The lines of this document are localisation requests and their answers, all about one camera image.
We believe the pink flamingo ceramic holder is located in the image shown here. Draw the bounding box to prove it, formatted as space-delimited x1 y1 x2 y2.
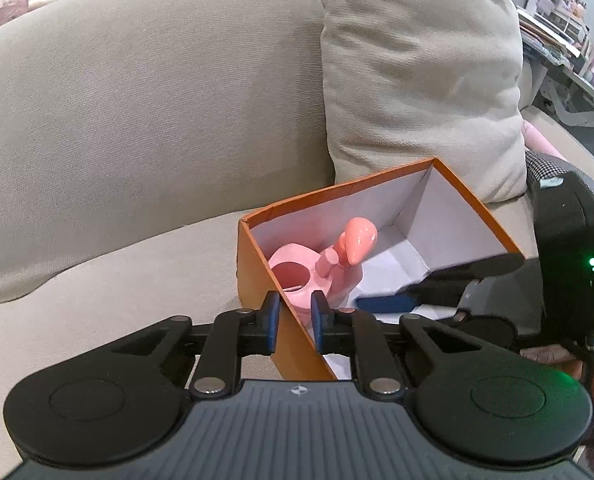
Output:
268 216 379 328

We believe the orange cardboard box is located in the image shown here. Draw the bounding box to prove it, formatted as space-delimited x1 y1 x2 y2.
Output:
237 157 525 381

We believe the beige cushion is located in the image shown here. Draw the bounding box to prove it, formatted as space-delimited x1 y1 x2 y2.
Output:
321 0 528 204

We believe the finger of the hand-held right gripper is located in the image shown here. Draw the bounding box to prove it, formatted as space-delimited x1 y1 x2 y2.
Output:
355 280 474 317
423 252 526 287

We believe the stack of books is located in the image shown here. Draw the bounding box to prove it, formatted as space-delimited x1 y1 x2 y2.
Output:
516 6 590 61

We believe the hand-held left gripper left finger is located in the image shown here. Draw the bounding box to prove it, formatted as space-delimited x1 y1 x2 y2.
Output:
89 291 282 398

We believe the white desk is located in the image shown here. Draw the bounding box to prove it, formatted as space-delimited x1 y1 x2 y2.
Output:
520 55 594 161

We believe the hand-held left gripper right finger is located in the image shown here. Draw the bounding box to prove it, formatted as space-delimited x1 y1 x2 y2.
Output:
310 291 484 396

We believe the beige sofa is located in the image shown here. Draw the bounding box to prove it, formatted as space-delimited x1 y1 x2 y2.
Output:
0 0 594 466

